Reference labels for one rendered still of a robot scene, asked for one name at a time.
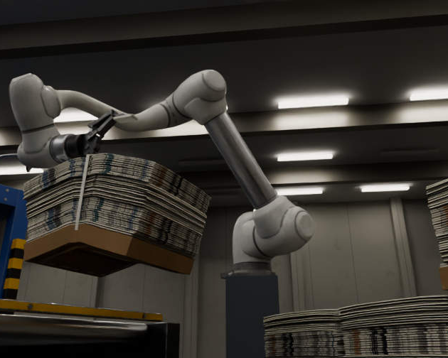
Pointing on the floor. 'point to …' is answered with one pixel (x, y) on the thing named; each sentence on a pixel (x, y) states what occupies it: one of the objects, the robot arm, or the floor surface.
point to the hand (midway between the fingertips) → (129, 138)
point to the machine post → (15, 222)
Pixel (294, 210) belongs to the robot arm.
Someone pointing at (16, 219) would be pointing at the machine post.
